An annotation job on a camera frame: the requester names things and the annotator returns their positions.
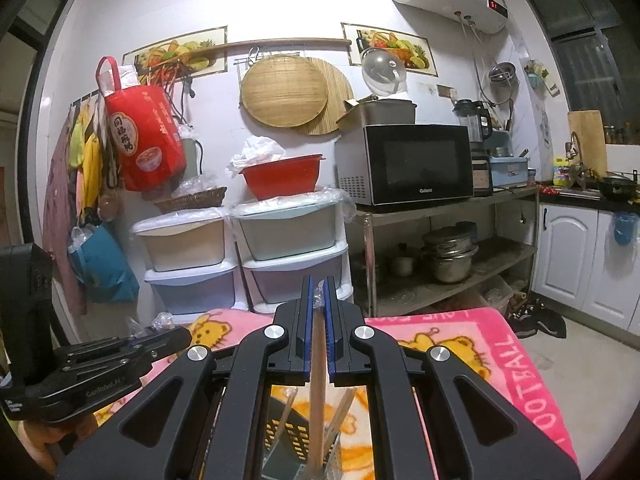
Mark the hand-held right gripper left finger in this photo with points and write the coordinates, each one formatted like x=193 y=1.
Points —
x=310 y=325

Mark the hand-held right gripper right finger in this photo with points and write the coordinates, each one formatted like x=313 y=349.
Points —
x=328 y=325

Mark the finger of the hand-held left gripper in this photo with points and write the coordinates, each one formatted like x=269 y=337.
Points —
x=100 y=391
x=140 y=342

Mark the bunch of wooden chopsticks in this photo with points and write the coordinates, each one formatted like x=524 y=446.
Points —
x=341 y=415

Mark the plastic-wrapped chopstick pair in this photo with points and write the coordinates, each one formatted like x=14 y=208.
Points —
x=316 y=420

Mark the green plastic utensil basket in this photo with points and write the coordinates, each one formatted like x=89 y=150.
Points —
x=280 y=467

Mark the blue hanging bag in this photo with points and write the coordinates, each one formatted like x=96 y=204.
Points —
x=105 y=265

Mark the pink hanging cloth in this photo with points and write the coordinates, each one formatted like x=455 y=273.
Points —
x=60 y=220

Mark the small steel pot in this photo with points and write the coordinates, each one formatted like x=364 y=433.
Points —
x=402 y=262

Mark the stacked plastic storage drawers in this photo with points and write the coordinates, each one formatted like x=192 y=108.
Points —
x=285 y=230

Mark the brown round hanging scoop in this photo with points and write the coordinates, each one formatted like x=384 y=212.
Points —
x=107 y=205

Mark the large steel pot stack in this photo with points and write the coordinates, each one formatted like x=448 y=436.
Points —
x=450 y=260

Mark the red plastic basin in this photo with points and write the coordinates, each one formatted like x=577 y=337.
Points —
x=280 y=177

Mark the wicker basket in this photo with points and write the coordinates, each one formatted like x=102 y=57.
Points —
x=190 y=200

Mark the yellow hanging cloth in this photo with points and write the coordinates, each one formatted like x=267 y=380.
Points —
x=90 y=160

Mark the clear plastic box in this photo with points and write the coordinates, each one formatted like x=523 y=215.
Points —
x=492 y=295

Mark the pink printed blanket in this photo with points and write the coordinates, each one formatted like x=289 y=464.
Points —
x=500 y=360

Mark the white plastic bag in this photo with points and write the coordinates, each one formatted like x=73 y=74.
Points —
x=257 y=152

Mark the black microwave oven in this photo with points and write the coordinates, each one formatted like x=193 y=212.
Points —
x=415 y=162

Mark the metal shelf rack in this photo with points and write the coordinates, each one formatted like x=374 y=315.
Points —
x=505 y=260

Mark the red printed bag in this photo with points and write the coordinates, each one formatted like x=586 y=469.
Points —
x=145 y=135

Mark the grey metal pan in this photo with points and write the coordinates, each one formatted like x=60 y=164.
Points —
x=385 y=112

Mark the round bamboo mat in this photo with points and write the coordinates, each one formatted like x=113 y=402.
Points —
x=340 y=100

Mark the round bamboo tray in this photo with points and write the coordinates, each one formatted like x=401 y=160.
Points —
x=282 y=90

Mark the light blue appliance box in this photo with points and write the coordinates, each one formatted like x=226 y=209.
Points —
x=507 y=170

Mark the black blender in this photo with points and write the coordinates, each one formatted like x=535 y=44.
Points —
x=472 y=125

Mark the white kitchen cabinets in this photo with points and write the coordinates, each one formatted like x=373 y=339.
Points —
x=565 y=250

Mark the glass pot lid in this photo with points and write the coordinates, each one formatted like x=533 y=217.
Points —
x=382 y=70

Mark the black kitchen countertop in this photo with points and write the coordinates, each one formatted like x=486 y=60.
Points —
x=565 y=199

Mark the hanging steel pot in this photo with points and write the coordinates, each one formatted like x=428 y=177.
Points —
x=501 y=74

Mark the metal faucet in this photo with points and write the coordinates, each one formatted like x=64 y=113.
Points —
x=575 y=145

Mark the blue hanging cup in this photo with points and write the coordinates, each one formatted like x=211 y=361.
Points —
x=625 y=227

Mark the black wok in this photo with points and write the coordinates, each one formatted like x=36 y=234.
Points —
x=617 y=187

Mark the wooden cutting board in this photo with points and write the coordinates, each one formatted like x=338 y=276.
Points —
x=587 y=132

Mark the row of spice jars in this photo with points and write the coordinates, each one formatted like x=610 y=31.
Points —
x=620 y=135

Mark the dark window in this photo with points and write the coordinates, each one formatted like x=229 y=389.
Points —
x=590 y=60

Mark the wall hook rail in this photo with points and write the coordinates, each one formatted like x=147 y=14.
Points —
x=87 y=97

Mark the small fruit wall poster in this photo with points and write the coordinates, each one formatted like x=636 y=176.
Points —
x=410 y=50

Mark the wide fruit wall poster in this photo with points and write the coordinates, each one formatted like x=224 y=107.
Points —
x=165 y=55

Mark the green wall organiser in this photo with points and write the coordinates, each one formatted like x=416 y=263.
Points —
x=542 y=77

